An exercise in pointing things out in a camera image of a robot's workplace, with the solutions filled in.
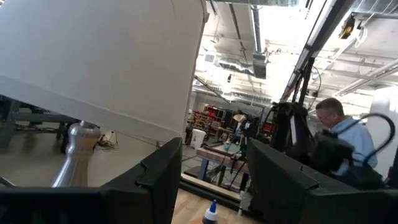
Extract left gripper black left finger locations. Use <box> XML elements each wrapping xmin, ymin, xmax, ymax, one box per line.
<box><xmin>0</xmin><ymin>137</ymin><xmax>183</xmax><ymax>224</ymax></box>

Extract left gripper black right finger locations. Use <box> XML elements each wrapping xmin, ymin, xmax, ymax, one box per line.
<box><xmin>246</xmin><ymin>138</ymin><xmax>398</xmax><ymax>224</ymax></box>

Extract person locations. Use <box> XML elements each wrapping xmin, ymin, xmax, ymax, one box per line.
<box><xmin>315</xmin><ymin>97</ymin><xmax>379</xmax><ymax>175</ymax></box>

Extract wooden workbench blue legs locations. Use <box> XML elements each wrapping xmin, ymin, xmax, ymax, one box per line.
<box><xmin>195</xmin><ymin>143</ymin><xmax>251</xmax><ymax>190</ymax></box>

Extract white trash bin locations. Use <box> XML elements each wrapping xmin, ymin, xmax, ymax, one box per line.
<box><xmin>190</xmin><ymin>128</ymin><xmax>207</xmax><ymax>150</ymax></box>

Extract red storage shelving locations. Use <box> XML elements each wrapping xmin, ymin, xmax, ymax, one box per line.
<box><xmin>191</xmin><ymin>105</ymin><xmax>226</xmax><ymax>133</ymax></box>

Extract yellow black hanging device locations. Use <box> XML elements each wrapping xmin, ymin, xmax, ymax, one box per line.
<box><xmin>338</xmin><ymin>14</ymin><xmax>356</xmax><ymax>40</ymax></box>

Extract white shade silver lamp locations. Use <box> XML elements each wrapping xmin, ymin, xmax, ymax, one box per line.
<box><xmin>0</xmin><ymin>0</ymin><xmax>210</xmax><ymax>188</ymax></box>

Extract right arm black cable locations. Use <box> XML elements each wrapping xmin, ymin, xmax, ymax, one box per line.
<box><xmin>337</xmin><ymin>112</ymin><xmax>396</xmax><ymax>166</ymax></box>

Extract tangled cable pile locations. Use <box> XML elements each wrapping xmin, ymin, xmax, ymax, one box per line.
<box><xmin>95</xmin><ymin>130</ymin><xmax>119</xmax><ymax>150</ymax></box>

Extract white coiled cable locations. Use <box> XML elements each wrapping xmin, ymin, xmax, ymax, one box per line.
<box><xmin>354</xmin><ymin>24</ymin><xmax>369</xmax><ymax>49</ymax></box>

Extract grey metal bench frame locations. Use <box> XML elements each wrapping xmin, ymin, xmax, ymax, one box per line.
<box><xmin>0</xmin><ymin>96</ymin><xmax>78</xmax><ymax>155</ymax></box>

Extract black aluminium rig frame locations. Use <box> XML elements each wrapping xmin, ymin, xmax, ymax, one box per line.
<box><xmin>179</xmin><ymin>0</ymin><xmax>357</xmax><ymax>212</ymax></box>

